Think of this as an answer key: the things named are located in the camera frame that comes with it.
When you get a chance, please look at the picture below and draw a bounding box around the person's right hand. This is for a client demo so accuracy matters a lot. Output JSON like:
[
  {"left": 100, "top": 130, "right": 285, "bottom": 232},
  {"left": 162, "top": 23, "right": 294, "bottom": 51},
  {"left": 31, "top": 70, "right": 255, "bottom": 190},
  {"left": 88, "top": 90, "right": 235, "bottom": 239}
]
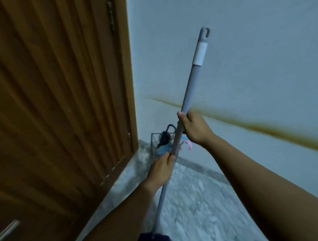
[{"left": 177, "top": 110, "right": 216, "bottom": 147}]

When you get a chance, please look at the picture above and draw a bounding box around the person's left hand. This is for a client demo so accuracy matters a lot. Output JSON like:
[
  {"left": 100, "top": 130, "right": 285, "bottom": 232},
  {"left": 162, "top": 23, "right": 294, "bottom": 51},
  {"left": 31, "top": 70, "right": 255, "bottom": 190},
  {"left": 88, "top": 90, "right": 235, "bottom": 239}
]
[{"left": 146, "top": 152, "right": 177, "bottom": 192}]

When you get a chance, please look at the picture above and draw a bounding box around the pink handled transparent umbrella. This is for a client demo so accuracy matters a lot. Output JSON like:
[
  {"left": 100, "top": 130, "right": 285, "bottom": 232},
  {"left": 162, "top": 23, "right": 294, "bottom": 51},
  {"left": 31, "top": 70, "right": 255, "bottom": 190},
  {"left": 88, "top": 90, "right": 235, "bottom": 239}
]
[{"left": 178, "top": 140, "right": 193, "bottom": 152}]

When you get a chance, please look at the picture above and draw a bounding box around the black wire umbrella stand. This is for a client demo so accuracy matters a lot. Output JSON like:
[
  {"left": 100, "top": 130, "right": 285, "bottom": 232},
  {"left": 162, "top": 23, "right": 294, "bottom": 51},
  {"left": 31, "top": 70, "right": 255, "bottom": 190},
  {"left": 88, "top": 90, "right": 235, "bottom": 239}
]
[{"left": 148, "top": 132, "right": 185, "bottom": 166}]

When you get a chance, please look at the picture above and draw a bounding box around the clear transparent umbrella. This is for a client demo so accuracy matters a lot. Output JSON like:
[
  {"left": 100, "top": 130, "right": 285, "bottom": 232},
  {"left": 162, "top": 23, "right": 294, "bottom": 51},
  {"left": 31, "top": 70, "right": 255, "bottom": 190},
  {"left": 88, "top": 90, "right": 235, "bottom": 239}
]
[{"left": 158, "top": 123, "right": 177, "bottom": 150}]

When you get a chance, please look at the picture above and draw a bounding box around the grey mop handle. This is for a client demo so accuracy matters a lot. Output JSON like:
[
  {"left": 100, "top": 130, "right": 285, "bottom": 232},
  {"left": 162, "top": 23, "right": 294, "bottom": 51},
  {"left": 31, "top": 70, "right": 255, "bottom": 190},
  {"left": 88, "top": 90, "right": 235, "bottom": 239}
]
[{"left": 138, "top": 26, "right": 211, "bottom": 241}]

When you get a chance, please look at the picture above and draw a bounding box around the person's right forearm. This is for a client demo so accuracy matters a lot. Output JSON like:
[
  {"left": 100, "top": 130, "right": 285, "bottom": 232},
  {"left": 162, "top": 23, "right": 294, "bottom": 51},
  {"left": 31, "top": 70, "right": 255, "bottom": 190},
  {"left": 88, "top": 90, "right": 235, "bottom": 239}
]
[{"left": 201, "top": 138, "right": 318, "bottom": 241}]

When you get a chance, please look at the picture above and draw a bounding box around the person's left forearm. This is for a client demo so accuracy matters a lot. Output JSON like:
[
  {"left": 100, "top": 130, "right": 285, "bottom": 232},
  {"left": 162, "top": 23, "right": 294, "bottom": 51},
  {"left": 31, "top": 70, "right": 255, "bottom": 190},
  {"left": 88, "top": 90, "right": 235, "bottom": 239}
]
[{"left": 84, "top": 180, "right": 162, "bottom": 241}]

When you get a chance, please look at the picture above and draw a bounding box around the brown wooden door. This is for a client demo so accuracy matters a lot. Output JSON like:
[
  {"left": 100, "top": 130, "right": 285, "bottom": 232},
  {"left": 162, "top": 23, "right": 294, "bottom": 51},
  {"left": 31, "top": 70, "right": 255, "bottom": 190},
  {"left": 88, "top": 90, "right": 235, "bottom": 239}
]
[{"left": 0, "top": 0, "right": 139, "bottom": 241}]

